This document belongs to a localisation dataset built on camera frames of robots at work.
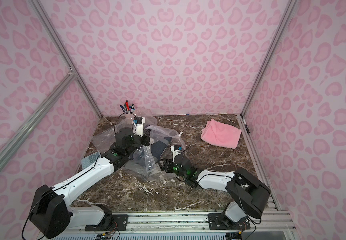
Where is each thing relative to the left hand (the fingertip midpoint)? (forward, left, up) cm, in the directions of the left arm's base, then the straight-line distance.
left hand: (150, 126), depth 78 cm
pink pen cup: (+25, +21, -19) cm, 38 cm away
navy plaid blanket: (0, -2, -20) cm, 20 cm away
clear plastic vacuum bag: (-12, +6, -19) cm, 23 cm away
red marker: (+28, +21, -10) cm, 37 cm away
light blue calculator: (-7, +42, -25) cm, 50 cm away
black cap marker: (+31, +18, -14) cm, 38 cm away
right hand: (-13, -4, -15) cm, 21 cm away
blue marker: (+28, +24, -14) cm, 39 cm away
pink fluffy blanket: (+12, -44, -23) cm, 51 cm away
